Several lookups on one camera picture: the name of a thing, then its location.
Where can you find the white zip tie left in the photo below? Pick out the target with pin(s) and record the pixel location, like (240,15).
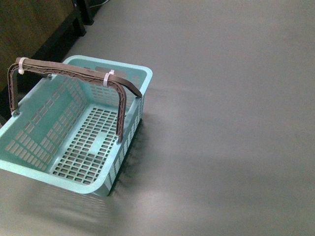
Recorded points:
(20,65)

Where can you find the light blue plastic basket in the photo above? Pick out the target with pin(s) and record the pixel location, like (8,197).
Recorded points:
(64,130)

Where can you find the white zip tie right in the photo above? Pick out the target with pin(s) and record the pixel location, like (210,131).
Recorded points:
(106,77)

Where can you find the brown basket handle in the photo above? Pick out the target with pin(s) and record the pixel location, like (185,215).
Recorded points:
(85,75)

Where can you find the white zip tie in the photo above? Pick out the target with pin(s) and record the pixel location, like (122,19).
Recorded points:
(20,65)
(106,77)

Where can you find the dark wooden furniture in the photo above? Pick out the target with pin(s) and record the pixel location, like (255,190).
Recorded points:
(39,29)

